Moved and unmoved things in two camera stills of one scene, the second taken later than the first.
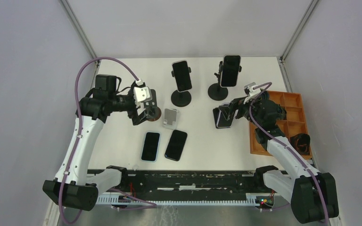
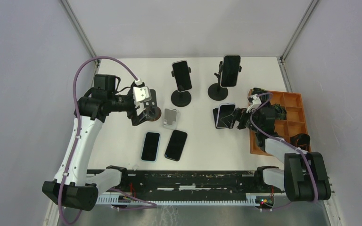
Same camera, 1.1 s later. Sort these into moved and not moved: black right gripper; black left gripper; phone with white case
Moved: black right gripper
Not moved: black left gripper; phone with white case
